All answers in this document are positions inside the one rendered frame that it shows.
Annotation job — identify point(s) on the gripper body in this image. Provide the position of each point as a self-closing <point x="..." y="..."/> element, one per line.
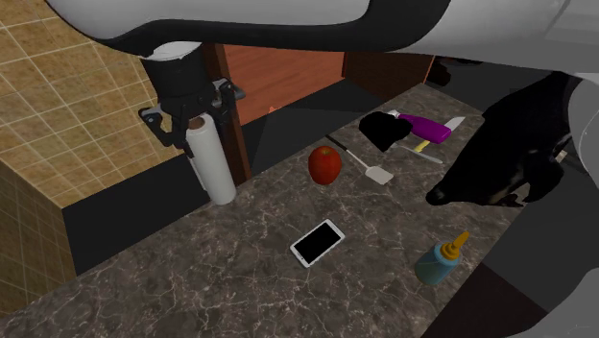
<point x="180" y="79"/>

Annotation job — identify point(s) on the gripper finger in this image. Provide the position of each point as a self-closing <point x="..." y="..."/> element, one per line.
<point x="227" y="91"/>
<point x="164" y="126"/>

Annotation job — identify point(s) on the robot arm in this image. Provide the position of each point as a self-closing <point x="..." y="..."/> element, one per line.
<point x="280" y="14"/>

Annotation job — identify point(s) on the brown wooden cabinet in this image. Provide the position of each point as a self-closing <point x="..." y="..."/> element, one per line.
<point x="280" y="75"/>

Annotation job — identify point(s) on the white paper towel roll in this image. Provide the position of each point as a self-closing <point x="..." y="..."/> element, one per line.
<point x="213" y="164"/>

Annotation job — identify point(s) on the red apple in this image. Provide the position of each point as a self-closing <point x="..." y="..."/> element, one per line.
<point x="325" y="164"/>

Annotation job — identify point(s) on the black lumpy object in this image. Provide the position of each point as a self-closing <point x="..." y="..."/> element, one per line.
<point x="383" y="130"/>

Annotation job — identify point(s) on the white smartphone with black screen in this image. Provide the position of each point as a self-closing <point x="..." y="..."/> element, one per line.
<point x="317" y="243"/>

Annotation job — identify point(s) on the purple bottle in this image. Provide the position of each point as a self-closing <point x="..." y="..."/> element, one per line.
<point x="428" y="128"/>

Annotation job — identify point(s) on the grey table knife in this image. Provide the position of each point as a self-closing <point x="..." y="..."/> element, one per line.
<point x="423" y="155"/>

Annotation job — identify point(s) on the blue bottle with orange nozzle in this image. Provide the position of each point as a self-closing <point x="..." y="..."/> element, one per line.
<point x="435" y="267"/>

